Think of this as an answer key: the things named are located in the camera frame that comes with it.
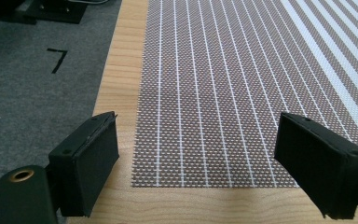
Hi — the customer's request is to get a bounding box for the black stand base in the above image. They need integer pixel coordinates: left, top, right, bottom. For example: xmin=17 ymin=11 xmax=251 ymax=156
xmin=14 ymin=0 xmax=90 ymax=25

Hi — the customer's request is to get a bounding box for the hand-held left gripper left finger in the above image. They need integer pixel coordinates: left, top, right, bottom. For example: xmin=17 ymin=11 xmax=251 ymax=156
xmin=48 ymin=111 xmax=120 ymax=217

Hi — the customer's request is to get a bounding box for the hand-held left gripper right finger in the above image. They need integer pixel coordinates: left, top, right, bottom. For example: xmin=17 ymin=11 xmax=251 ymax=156
xmin=273 ymin=112 xmax=358 ymax=220

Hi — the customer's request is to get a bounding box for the brown striped woven placemat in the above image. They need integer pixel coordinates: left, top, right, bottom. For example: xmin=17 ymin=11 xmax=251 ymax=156
xmin=131 ymin=0 xmax=358 ymax=189

